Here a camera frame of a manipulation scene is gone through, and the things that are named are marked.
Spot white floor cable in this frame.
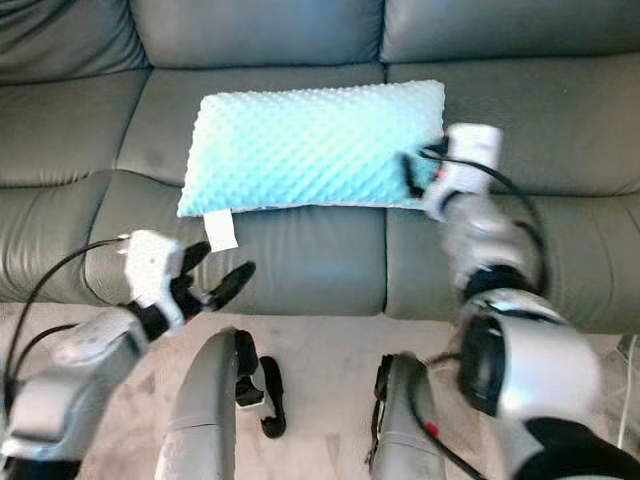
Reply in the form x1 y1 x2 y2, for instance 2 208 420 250
615 335 640 453

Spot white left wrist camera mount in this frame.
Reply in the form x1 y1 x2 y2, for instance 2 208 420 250
125 230 187 303

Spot grey right robot leg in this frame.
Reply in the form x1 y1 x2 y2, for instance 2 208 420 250
368 352 487 480

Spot teal dotted pillow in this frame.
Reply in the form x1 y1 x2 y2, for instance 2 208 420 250
177 80 448 252

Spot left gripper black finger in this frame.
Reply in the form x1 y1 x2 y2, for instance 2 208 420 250
208 262 258 311
178 240 213 279

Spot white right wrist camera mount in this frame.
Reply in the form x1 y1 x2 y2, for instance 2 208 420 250
443 123 505 197

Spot grey left robot leg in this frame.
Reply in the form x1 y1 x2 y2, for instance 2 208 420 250
165 328 287 480

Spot grey robot leg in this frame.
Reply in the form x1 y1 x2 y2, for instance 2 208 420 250
368 352 487 480
165 328 287 480

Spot grey green leather sofa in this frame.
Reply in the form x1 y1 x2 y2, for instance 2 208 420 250
0 0 640 337

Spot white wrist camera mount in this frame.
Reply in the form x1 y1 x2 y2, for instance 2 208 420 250
125 230 187 303
443 123 505 197

